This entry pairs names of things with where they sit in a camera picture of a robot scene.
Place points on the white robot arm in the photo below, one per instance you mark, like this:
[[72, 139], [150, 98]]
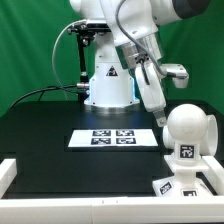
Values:
[[127, 51]]

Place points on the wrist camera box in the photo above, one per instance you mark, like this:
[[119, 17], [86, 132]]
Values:
[[179, 76]]

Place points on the black camera on stand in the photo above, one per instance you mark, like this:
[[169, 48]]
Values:
[[83, 33]]

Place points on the white lamp hood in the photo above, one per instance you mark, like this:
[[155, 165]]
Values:
[[208, 146]]

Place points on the white left rail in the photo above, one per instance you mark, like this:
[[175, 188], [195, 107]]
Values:
[[8, 171]]

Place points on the white lamp base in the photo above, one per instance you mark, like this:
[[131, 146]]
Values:
[[183, 182]]

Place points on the white right rail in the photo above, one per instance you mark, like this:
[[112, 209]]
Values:
[[214, 174]]

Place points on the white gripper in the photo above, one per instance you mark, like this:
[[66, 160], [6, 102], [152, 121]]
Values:
[[151, 92]]

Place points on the white marker sheet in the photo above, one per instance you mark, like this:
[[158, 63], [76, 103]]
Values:
[[112, 137]]

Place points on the white rail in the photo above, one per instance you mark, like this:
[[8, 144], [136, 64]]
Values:
[[214, 174], [8, 171], [127, 210]]

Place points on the white lamp bulb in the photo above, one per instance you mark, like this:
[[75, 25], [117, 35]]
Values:
[[187, 125]]

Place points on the white front rail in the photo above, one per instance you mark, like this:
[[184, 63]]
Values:
[[127, 210]]

